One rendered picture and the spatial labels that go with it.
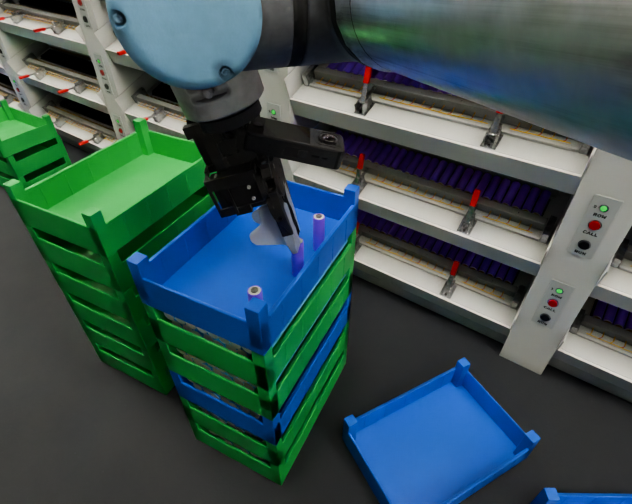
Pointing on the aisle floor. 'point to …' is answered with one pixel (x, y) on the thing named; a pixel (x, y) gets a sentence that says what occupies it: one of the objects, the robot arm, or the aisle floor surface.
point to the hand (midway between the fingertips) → (297, 239)
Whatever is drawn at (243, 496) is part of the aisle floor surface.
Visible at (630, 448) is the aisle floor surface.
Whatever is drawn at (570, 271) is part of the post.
